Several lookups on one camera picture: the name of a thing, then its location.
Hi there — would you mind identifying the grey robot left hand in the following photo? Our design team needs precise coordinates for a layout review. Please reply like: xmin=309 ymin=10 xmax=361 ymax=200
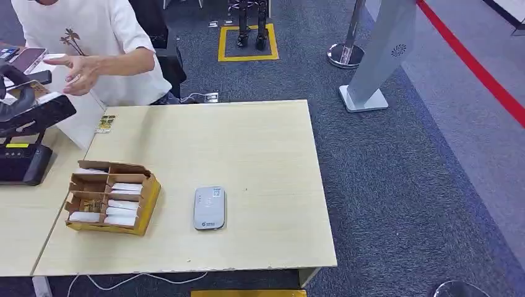
xmin=0 ymin=64 xmax=38 ymax=123

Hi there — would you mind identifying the orange card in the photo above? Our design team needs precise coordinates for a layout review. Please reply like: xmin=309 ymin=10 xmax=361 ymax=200
xmin=7 ymin=80 xmax=51 ymax=100

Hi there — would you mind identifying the black power bank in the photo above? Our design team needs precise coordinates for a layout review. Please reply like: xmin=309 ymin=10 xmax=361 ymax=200
xmin=29 ymin=70 xmax=54 ymax=86

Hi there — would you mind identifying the pink smartphone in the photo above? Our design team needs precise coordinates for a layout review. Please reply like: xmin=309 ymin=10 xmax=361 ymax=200
xmin=9 ymin=47 xmax=48 ymax=75

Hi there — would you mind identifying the dark smartphone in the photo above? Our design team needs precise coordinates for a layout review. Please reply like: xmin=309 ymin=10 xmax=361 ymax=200
xmin=0 ymin=47 xmax=21 ymax=63

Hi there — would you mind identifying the black router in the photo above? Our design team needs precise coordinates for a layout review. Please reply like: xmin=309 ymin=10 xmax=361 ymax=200
xmin=0 ymin=130 xmax=54 ymax=187

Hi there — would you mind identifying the person's left hand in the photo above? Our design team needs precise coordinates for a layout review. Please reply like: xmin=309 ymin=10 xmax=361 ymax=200
xmin=42 ymin=53 xmax=103 ymax=98

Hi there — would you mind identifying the white card stack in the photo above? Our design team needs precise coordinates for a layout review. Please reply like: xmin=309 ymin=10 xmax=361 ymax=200
xmin=74 ymin=167 xmax=109 ymax=176
xmin=106 ymin=199 xmax=141 ymax=211
xmin=110 ymin=182 xmax=144 ymax=195
xmin=103 ymin=207 xmax=139 ymax=228
xmin=68 ymin=211 xmax=102 ymax=224

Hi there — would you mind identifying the person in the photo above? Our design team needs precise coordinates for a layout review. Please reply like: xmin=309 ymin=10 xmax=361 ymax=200
xmin=10 ymin=0 xmax=182 ymax=107

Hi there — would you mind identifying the gold printed card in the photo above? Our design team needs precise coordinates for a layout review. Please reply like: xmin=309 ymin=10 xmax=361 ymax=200
xmin=80 ymin=199 xmax=104 ymax=213

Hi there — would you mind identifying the black chair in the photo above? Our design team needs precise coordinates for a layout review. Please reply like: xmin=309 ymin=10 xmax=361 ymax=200
xmin=128 ymin=0 xmax=188 ymax=99

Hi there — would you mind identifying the wooden card box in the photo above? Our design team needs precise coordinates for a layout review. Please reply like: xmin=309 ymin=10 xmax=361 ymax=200
xmin=64 ymin=160 xmax=162 ymax=237

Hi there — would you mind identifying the white table leg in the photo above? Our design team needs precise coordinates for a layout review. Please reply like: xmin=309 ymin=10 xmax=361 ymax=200
xmin=32 ymin=276 xmax=54 ymax=297
xmin=298 ymin=268 xmax=321 ymax=288

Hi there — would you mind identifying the yellow floor tape square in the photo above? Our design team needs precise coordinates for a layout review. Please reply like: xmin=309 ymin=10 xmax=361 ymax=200
xmin=217 ymin=23 xmax=280 ymax=62

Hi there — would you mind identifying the grey card reader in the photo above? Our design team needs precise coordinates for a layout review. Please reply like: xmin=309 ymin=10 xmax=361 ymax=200
xmin=193 ymin=186 xmax=227 ymax=231

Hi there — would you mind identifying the yellow floor tape strip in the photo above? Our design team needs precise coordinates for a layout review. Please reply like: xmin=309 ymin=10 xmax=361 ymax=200
xmin=190 ymin=290 xmax=308 ymax=297

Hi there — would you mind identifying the grey standing panel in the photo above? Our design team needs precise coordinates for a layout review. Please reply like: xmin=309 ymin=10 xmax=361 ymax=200
xmin=338 ymin=0 xmax=419 ymax=114

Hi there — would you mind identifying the red floor tape line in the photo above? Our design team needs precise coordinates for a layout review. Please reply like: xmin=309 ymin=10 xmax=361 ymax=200
xmin=416 ymin=0 xmax=525 ymax=129

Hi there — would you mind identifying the chrome stanchion base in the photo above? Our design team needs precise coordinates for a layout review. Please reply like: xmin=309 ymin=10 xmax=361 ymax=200
xmin=432 ymin=280 xmax=492 ymax=297

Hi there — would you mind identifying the white platform with dark edge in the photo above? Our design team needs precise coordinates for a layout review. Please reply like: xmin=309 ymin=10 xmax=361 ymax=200
xmin=482 ymin=0 xmax=525 ymax=37

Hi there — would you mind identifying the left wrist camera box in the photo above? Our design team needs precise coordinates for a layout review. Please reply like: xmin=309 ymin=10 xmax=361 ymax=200
xmin=0 ymin=92 xmax=77 ymax=139

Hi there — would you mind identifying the chrome stanchion post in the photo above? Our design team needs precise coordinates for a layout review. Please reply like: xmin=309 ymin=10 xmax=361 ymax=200
xmin=326 ymin=0 xmax=367 ymax=70

